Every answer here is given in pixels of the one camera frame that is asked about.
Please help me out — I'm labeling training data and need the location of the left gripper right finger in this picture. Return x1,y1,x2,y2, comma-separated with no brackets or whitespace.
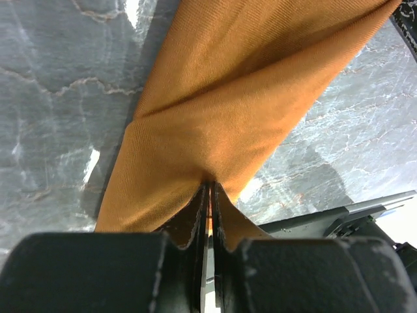
210,181,278,313

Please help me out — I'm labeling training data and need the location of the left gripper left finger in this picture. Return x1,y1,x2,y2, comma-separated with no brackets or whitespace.
149,182,210,313

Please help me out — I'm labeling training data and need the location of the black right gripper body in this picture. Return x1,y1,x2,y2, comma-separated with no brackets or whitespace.
390,0,417,60

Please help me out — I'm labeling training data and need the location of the orange cloth napkin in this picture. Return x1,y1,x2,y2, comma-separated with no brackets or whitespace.
96,1,399,232

